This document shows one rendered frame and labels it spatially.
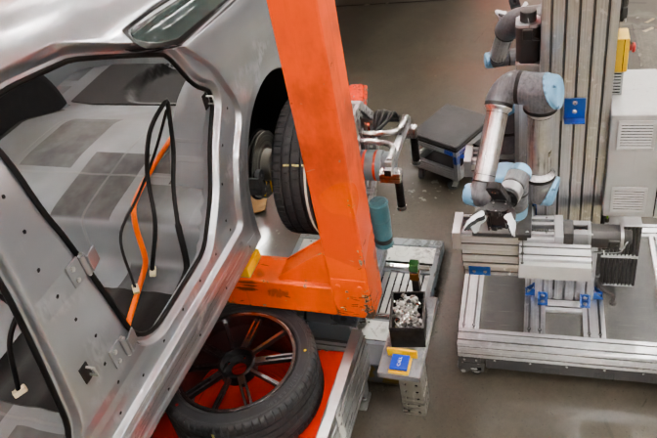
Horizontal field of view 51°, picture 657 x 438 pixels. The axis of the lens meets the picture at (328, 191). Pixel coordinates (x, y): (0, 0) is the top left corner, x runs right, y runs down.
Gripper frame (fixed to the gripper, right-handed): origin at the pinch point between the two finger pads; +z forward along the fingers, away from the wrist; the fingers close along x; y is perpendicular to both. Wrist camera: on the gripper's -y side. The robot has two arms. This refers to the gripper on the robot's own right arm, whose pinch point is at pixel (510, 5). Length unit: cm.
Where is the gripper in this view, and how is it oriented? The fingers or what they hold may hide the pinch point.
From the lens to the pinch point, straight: 353.1
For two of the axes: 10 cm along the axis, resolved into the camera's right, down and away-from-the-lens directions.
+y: 2.9, 7.6, 5.7
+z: 0.0, -6.0, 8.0
